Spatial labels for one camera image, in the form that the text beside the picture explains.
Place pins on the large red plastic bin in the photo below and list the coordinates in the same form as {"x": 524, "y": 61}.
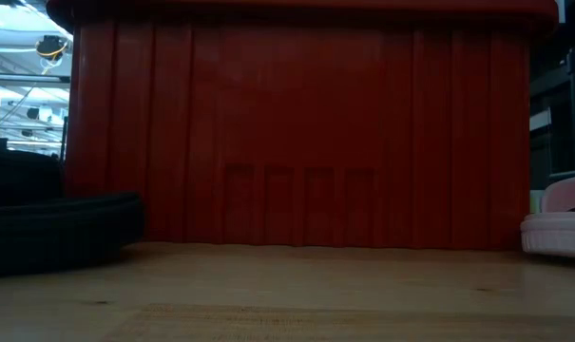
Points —
{"x": 292, "y": 119}

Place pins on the thin black stand pole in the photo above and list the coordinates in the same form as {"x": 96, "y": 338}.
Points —
{"x": 64, "y": 138}

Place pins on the light green box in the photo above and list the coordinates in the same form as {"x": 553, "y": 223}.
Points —
{"x": 536, "y": 202}

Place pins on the grey ceiling beam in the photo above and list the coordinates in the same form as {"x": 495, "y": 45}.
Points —
{"x": 25, "y": 78}

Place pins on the white wall panel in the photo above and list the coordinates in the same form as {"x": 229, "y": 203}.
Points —
{"x": 540, "y": 119}

